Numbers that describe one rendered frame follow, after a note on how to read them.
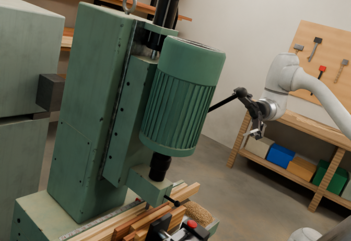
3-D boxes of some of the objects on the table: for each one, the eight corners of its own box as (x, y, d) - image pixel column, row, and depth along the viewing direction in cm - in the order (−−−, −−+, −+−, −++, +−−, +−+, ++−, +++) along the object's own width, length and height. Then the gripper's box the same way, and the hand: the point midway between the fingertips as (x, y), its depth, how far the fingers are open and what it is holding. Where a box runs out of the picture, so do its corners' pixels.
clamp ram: (160, 264, 81) (169, 239, 79) (142, 247, 85) (150, 223, 83) (179, 249, 89) (187, 226, 86) (161, 234, 92) (169, 212, 90)
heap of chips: (203, 228, 102) (206, 221, 101) (177, 208, 108) (179, 202, 108) (215, 219, 109) (218, 213, 108) (189, 200, 115) (191, 194, 114)
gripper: (266, 142, 115) (244, 153, 97) (240, 86, 119) (214, 87, 102) (283, 135, 110) (264, 145, 93) (256, 77, 115) (232, 77, 98)
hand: (239, 115), depth 99 cm, fingers open, 13 cm apart
